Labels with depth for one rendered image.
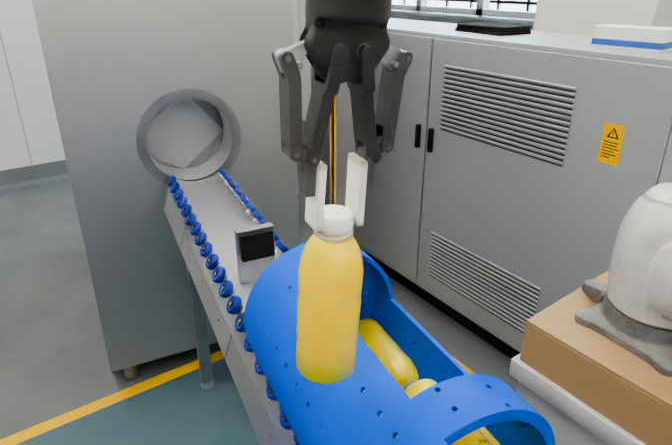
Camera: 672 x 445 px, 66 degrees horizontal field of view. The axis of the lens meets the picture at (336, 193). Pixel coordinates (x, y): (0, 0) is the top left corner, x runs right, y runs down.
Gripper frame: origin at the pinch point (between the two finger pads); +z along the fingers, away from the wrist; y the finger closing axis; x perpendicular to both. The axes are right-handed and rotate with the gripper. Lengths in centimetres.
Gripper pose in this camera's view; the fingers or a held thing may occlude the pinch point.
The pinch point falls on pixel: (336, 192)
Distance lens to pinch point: 51.5
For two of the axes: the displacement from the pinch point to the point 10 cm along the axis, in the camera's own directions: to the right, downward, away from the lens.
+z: -0.6, 9.2, 3.8
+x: 4.4, 3.6, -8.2
